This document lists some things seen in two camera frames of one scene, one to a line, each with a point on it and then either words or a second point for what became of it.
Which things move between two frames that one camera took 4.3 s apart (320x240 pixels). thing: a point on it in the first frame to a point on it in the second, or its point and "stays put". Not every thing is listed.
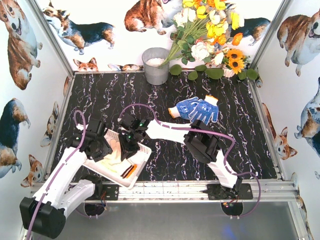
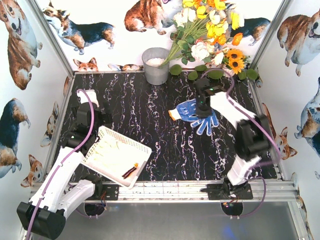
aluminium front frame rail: [200, 191] stays put
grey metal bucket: [152, 58] stays put
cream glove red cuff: [124, 168] stays put
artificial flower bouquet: [204, 33] stays put
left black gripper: [100, 149] to [105, 117]
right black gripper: [129, 141] to [203, 110]
